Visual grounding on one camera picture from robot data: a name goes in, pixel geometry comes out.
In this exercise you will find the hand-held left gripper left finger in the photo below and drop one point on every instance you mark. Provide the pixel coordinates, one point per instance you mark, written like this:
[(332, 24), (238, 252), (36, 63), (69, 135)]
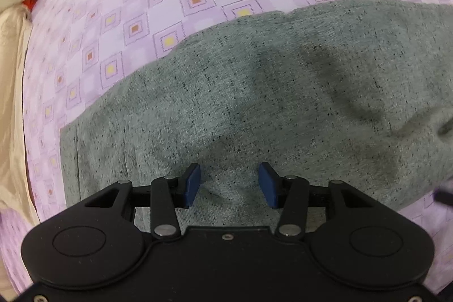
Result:
[(193, 186)]

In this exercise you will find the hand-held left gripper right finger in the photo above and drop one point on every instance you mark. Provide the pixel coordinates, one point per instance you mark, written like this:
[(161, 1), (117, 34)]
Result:
[(269, 187)]

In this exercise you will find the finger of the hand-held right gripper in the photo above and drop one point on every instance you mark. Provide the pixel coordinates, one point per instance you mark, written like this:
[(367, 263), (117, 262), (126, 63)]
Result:
[(445, 197)]

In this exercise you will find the grey pants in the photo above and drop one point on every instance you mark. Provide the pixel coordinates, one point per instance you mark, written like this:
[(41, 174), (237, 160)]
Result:
[(247, 93)]

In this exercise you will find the beige satin pillow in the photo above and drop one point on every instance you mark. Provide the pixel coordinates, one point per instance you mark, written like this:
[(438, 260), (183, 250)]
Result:
[(12, 111)]

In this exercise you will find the red cloth item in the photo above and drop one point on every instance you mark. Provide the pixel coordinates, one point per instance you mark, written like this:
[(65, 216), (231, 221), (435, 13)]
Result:
[(31, 0)]

